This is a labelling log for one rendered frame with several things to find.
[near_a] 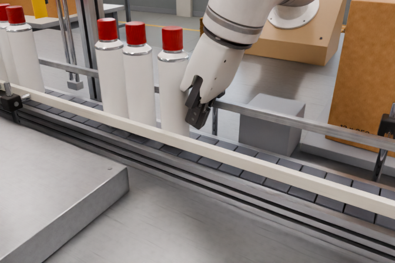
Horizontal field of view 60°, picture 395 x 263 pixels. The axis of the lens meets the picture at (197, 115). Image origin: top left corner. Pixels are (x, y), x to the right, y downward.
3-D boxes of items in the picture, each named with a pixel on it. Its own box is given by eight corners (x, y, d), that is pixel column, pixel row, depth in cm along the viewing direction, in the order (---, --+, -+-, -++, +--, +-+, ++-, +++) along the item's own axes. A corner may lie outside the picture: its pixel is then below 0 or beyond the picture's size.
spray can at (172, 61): (156, 142, 62) (149, 29, 53) (172, 130, 66) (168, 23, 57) (179, 149, 60) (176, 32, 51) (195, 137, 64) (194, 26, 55)
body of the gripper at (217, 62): (225, 10, 54) (203, 70, 60) (191, 22, 46) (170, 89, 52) (266, 32, 52) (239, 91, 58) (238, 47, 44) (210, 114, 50)
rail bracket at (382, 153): (356, 209, 53) (381, 115, 46) (363, 184, 59) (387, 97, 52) (379, 217, 52) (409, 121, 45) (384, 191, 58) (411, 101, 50)
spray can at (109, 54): (99, 124, 68) (84, 20, 59) (117, 114, 72) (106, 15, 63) (119, 131, 66) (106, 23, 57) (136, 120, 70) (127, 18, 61)
